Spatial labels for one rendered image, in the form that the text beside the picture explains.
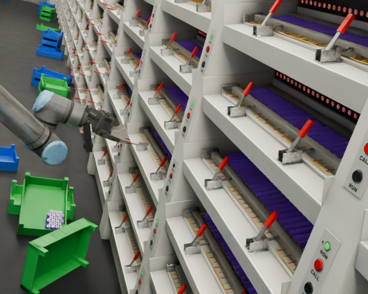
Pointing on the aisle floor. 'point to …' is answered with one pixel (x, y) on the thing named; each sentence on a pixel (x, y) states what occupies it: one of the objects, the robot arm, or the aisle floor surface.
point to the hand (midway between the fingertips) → (126, 141)
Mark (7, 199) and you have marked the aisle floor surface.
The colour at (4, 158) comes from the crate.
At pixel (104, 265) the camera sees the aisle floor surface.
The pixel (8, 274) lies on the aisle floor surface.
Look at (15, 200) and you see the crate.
